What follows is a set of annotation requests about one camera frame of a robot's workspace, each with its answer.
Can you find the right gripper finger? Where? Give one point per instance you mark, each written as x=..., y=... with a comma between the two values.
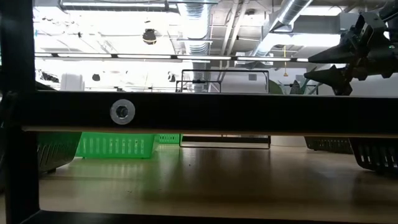
x=339, y=79
x=339, y=55

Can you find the black slotted plastic basket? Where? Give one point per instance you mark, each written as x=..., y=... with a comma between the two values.
x=329, y=145
x=376, y=155

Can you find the green slotted plastic basket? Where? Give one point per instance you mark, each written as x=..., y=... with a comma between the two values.
x=115, y=146
x=169, y=139
x=56, y=154

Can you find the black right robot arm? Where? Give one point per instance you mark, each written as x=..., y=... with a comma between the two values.
x=390, y=9

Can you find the black hanging ceiling dome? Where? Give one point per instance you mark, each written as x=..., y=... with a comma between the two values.
x=149, y=36

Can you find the long ceiling light strip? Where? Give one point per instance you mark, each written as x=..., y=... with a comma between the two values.
x=143, y=56

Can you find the white box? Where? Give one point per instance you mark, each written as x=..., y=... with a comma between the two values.
x=72, y=82

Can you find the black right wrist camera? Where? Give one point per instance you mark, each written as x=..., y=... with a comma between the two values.
x=371, y=26

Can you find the rectangular grey ceiling duct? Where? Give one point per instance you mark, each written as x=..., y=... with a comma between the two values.
x=323, y=24

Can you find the round silver ceiling duct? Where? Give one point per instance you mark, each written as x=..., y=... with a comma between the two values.
x=196, y=31
x=290, y=12

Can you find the silver shelf frame bolt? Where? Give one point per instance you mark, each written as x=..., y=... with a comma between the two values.
x=122, y=112

